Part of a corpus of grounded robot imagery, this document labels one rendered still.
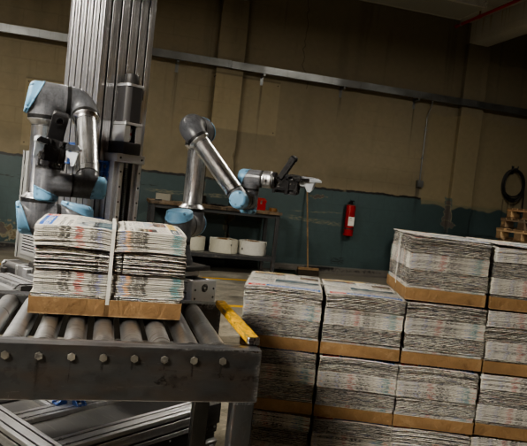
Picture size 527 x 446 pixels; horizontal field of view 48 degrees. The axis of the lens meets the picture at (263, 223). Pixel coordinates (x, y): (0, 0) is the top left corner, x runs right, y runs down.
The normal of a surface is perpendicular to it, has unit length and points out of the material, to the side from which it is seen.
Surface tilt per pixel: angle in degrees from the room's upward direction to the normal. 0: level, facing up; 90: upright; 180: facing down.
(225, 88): 90
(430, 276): 90
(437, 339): 90
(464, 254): 90
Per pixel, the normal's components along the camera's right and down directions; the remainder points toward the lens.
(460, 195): 0.26, 0.07
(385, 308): -0.05, 0.04
